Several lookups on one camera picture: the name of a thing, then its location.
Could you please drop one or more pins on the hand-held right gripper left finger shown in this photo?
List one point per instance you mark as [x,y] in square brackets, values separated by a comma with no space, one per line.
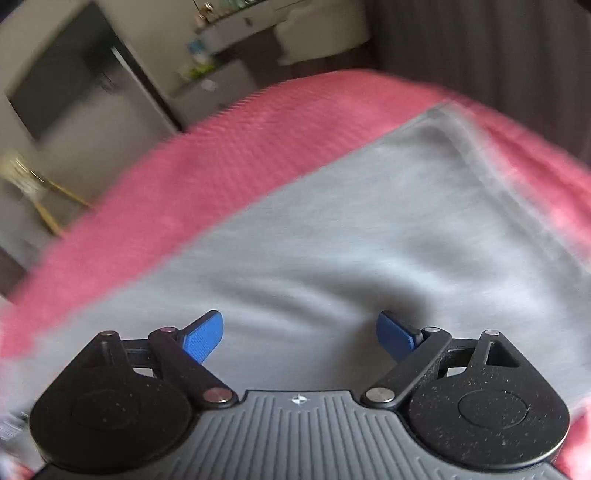
[203,336]

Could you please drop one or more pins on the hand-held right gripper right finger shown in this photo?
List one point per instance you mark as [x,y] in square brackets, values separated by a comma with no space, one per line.
[393,333]

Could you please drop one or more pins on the grey pants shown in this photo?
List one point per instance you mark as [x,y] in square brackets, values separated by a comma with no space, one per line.
[351,240]

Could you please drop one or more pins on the pink ribbed blanket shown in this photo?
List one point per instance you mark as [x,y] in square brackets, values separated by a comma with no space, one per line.
[194,170]

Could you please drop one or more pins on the round wooden-legged side table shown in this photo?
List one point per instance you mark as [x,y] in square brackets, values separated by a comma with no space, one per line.
[55,196]

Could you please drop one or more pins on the cream flower bouquet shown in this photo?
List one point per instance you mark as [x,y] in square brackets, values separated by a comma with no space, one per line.
[16,173]

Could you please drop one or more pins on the grey nightstand cabinet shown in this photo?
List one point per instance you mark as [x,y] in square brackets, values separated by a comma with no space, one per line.
[217,87]

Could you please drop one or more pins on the green item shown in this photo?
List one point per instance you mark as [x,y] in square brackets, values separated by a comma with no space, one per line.
[198,70]

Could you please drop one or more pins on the blue and white box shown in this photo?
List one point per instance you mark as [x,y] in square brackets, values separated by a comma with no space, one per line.
[197,50]

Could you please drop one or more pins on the grey curtain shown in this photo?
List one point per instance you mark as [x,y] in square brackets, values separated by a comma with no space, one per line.
[485,50]

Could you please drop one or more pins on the white upholstered chair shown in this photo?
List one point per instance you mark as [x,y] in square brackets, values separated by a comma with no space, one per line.
[318,37]

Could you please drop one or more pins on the grey dressing table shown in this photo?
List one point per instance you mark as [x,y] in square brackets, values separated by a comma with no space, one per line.
[258,23]

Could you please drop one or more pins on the wall television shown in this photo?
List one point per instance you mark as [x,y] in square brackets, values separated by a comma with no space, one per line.
[64,74]

